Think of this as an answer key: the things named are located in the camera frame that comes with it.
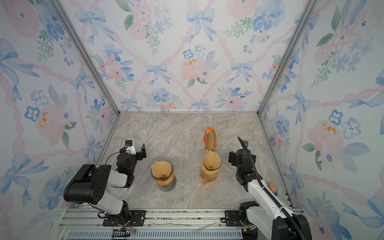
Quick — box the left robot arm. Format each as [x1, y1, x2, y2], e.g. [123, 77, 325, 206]
[64, 140, 147, 227]

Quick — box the wooden ring holder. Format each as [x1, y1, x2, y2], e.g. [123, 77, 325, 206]
[156, 176, 175, 186]

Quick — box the aluminium front rail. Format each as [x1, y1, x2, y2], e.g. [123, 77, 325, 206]
[55, 208, 314, 240]

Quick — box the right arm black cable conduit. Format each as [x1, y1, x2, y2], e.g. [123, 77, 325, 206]
[237, 136, 307, 240]

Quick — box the orange glass carafe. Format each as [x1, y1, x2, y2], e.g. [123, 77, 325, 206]
[200, 170, 219, 185]

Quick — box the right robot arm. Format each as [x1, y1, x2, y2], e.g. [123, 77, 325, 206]
[224, 149, 312, 240]

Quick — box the clear glass dripper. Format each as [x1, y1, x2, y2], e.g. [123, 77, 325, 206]
[150, 159, 175, 181]

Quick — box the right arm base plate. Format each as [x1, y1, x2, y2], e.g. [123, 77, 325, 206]
[221, 210, 247, 227]

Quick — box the clear glass carafe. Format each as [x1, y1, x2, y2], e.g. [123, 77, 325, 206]
[158, 181, 176, 192]

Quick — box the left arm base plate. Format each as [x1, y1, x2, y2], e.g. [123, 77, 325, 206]
[103, 210, 146, 227]

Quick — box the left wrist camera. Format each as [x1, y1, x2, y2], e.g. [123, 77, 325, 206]
[125, 139, 136, 155]

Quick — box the ice cream cone toy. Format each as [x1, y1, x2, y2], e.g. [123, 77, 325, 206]
[268, 182, 278, 196]

